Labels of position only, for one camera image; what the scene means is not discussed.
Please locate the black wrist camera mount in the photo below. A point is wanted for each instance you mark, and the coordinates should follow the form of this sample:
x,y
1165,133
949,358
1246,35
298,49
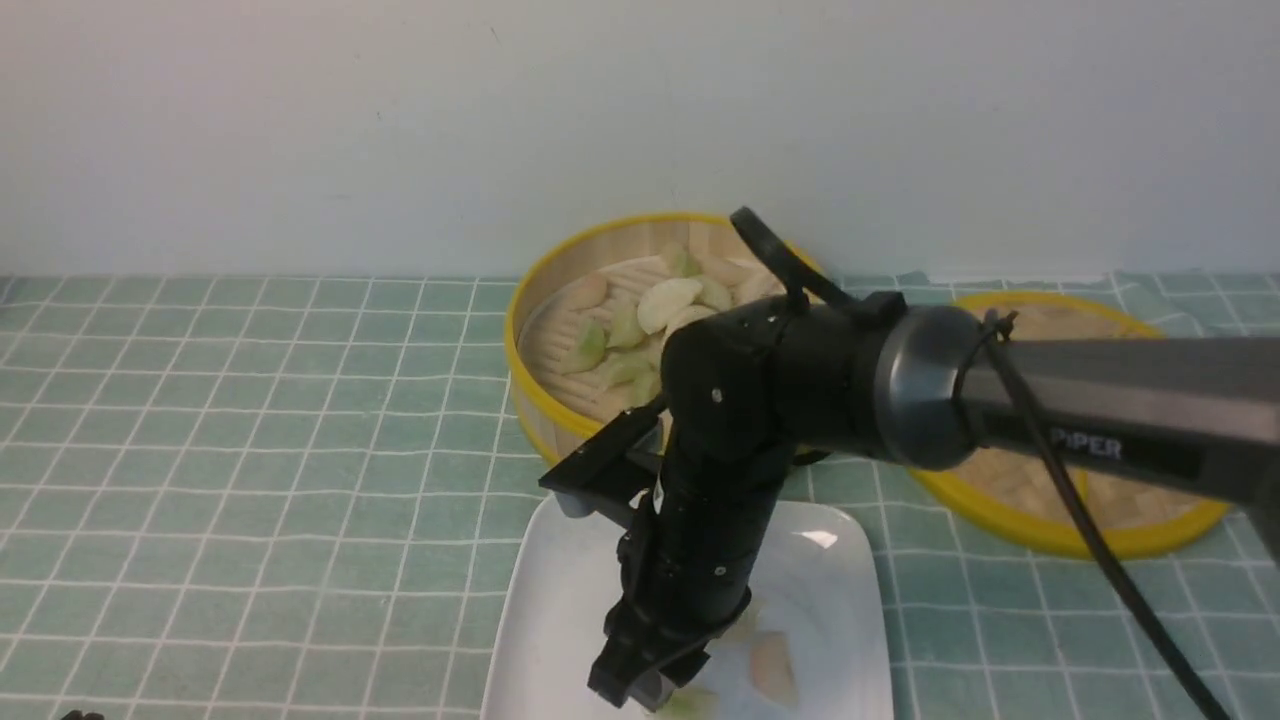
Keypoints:
x,y
610,471

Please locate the large white dumpling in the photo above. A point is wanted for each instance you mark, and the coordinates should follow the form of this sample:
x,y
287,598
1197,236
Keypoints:
x,y
662,302

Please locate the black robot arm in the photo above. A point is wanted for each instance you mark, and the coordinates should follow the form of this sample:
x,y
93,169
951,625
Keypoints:
x,y
924,388

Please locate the pink dumpling in steamer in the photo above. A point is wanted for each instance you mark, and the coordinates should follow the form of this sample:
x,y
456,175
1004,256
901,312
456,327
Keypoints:
x,y
591,291

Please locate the bamboo steamer lid yellow rim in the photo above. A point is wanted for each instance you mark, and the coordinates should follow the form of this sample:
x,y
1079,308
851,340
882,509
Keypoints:
x,y
1013,497

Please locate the white square plate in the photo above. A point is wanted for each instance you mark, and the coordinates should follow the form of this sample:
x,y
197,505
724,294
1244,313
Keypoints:
x,y
815,581

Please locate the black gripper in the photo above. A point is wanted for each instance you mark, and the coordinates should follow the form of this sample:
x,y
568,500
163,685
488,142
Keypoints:
x,y
689,567

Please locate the bamboo steamer basket yellow rim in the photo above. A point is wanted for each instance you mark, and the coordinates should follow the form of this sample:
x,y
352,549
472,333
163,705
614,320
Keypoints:
x,y
559,410

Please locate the green checked tablecloth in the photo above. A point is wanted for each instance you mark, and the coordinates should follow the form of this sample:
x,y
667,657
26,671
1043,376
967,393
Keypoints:
x,y
276,497

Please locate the green dumpling front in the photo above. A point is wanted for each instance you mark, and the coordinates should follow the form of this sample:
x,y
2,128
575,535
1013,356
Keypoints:
x,y
644,388

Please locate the white dumpling centre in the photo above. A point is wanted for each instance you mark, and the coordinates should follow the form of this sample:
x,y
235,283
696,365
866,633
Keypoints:
x,y
686,316

